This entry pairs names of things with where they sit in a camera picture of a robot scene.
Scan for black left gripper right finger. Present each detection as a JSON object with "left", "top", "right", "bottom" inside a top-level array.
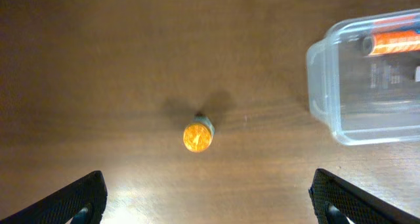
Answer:
[{"left": 308, "top": 168, "right": 419, "bottom": 223}]

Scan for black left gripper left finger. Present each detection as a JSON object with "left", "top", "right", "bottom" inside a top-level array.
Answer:
[{"left": 1, "top": 170, "right": 108, "bottom": 223}]

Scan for clear plastic container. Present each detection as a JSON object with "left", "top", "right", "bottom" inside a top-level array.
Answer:
[{"left": 306, "top": 9, "right": 419, "bottom": 146}]

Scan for gold lid balm jar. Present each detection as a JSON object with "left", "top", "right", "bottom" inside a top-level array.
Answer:
[{"left": 182, "top": 114, "right": 215, "bottom": 152}]

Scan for orange vitamin tablet tube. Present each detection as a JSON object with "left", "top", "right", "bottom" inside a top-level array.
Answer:
[{"left": 362, "top": 30, "right": 419, "bottom": 56}]

